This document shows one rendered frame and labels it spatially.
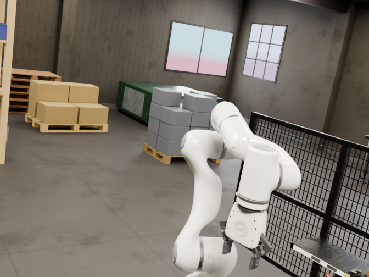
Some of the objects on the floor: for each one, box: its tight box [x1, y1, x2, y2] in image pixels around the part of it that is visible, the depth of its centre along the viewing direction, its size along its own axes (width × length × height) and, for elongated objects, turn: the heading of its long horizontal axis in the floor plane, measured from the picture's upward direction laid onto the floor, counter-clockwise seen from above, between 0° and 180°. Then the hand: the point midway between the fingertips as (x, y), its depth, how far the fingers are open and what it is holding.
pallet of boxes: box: [143, 87, 221, 164], centre depth 728 cm, size 109×74×108 cm
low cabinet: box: [116, 81, 223, 127], centre depth 1033 cm, size 189×173×75 cm
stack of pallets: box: [0, 67, 62, 114], centre depth 894 cm, size 111×76×79 cm
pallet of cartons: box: [25, 80, 109, 132], centre depth 808 cm, size 94×134×77 cm
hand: (239, 258), depth 120 cm, fingers open, 8 cm apart
